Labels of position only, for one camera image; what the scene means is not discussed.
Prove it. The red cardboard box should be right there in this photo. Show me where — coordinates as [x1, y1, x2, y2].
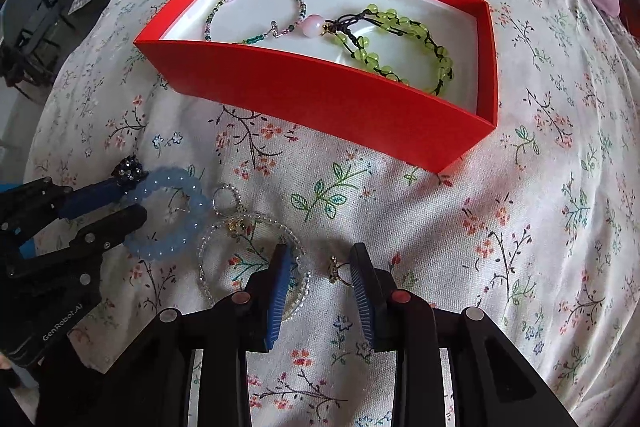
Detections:
[133, 0, 499, 175]

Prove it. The green bead bracelet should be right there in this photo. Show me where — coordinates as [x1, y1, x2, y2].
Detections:
[322, 4, 456, 96]

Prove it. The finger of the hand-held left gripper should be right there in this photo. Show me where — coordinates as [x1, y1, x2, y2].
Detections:
[0, 203, 149, 303]
[0, 177, 127, 239]

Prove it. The black beaded ornament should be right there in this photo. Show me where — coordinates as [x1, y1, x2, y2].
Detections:
[111, 159, 146, 192]

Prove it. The light blue bead bracelet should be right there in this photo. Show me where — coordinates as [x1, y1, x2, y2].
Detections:
[122, 166, 213, 262]

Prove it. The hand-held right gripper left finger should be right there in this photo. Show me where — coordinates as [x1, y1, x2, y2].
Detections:
[37, 243, 301, 427]

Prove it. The multicolour small bead bracelet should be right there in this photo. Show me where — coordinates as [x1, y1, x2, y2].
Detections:
[202, 0, 326, 46]

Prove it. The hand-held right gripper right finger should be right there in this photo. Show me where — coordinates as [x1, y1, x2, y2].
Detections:
[348, 243, 581, 427]

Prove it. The small clear bead ring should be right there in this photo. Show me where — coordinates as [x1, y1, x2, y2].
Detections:
[212, 186, 244, 215]

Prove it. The gold ring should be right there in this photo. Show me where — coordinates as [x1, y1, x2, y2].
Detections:
[327, 257, 356, 283]

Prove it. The clear bead bracelet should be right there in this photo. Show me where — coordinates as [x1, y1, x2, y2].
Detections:
[196, 213, 311, 308]

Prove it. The grey chair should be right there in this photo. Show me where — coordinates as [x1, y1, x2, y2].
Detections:
[2, 0, 73, 90]

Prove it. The floral bed sheet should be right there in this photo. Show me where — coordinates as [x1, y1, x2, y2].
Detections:
[20, 0, 640, 427]

